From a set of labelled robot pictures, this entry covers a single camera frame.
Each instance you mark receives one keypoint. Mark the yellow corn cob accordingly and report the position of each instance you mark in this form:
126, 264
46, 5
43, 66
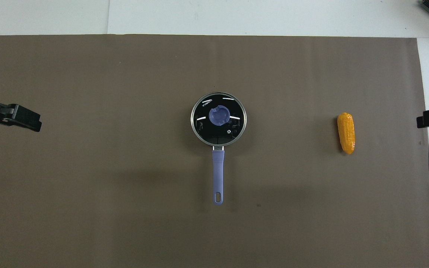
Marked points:
346, 134

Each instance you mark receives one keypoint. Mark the glass lid purple knob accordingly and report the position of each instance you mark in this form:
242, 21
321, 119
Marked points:
207, 130

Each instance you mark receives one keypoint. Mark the brown table mat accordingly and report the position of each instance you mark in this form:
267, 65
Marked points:
125, 204

